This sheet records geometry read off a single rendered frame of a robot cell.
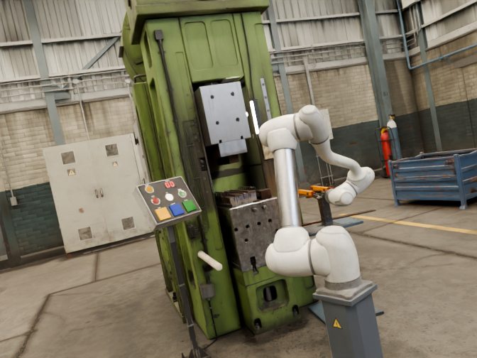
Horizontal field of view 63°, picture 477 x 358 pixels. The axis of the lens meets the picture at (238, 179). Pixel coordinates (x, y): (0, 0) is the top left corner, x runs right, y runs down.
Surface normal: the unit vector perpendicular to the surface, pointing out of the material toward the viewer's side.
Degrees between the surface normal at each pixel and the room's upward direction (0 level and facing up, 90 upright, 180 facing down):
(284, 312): 89
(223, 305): 90
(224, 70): 90
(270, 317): 89
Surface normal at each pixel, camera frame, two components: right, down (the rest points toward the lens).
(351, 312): -0.10, 0.08
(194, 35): 0.33, -0.01
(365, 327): 0.62, -0.07
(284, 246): -0.51, -0.26
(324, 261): -0.42, 0.13
